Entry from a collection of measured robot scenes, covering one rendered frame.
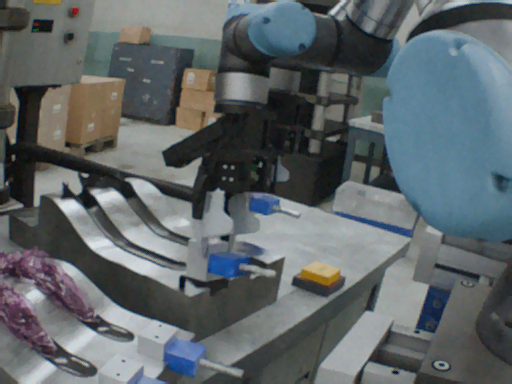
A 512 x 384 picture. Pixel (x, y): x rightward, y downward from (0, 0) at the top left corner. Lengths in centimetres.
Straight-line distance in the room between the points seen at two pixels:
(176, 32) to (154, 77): 87
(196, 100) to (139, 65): 105
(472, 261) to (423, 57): 64
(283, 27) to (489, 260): 50
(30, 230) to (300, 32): 64
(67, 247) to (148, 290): 20
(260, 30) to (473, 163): 44
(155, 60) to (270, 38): 719
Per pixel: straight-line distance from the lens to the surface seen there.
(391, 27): 72
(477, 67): 28
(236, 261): 78
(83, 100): 536
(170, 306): 81
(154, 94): 783
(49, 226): 100
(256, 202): 108
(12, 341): 64
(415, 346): 54
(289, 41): 67
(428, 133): 31
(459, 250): 91
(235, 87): 77
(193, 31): 816
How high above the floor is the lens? 123
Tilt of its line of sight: 14 degrees down
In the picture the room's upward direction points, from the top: 9 degrees clockwise
